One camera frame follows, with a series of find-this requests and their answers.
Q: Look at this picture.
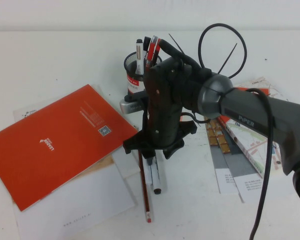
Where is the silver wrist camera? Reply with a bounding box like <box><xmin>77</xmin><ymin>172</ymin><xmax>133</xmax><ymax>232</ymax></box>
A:
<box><xmin>118</xmin><ymin>93</ymin><xmax>147</xmax><ymax>115</ymax></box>

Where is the white paper sheet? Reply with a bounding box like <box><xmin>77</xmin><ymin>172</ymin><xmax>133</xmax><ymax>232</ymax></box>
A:
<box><xmin>12</xmin><ymin>84</ymin><xmax>142</xmax><ymax>201</ymax></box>

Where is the red pen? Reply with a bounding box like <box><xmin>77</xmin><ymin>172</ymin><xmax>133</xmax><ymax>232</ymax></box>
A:
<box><xmin>146</xmin><ymin>37</ymin><xmax>162</xmax><ymax>70</ymax></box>

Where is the thin black looped cable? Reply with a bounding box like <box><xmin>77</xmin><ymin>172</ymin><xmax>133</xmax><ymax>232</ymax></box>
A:
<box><xmin>198</xmin><ymin>23</ymin><xmax>249</xmax><ymax>79</ymax></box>

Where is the white marker black cap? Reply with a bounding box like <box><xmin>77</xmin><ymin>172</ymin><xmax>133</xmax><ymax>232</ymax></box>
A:
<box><xmin>146</xmin><ymin>153</ymin><xmax>164</xmax><ymax>195</ymax></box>

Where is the marker with tan label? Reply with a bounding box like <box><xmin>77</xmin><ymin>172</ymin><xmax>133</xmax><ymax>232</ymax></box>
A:
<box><xmin>135</xmin><ymin>39</ymin><xmax>145</xmax><ymax>75</ymax></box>

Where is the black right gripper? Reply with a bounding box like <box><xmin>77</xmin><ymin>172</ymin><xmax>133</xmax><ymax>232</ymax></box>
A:
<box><xmin>123</xmin><ymin>57</ymin><xmax>199</xmax><ymax>160</ymax></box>

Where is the black sleeved cable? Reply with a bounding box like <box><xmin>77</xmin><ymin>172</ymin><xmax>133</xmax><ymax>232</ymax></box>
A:
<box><xmin>158</xmin><ymin>38</ymin><xmax>212</xmax><ymax>76</ymax></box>

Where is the black mesh pen holder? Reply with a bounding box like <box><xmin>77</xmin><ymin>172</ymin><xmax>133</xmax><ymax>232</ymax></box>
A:
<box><xmin>123</xmin><ymin>51</ymin><xmax>163</xmax><ymax>97</ymax></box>

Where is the orange booklet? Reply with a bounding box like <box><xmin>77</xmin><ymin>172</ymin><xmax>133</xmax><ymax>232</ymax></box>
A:
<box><xmin>0</xmin><ymin>83</ymin><xmax>139</xmax><ymax>213</ymax></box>

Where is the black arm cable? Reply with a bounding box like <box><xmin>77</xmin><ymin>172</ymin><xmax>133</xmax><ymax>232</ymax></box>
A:
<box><xmin>246</xmin><ymin>87</ymin><xmax>277</xmax><ymax>240</ymax></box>

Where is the black cable tie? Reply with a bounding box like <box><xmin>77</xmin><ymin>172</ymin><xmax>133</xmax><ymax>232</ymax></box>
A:
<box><xmin>168</xmin><ymin>33</ymin><xmax>186</xmax><ymax>55</ymax></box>
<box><xmin>218</xmin><ymin>42</ymin><xmax>238</xmax><ymax>75</ymax></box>

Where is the dark red pencil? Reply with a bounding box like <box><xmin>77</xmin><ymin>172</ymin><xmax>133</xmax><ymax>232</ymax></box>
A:
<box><xmin>137</xmin><ymin>148</ymin><xmax>153</xmax><ymax>224</ymax></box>

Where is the map cover book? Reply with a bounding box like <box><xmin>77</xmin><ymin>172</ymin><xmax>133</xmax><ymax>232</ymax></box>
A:
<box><xmin>218</xmin><ymin>77</ymin><xmax>285</xmax><ymax>180</ymax></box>

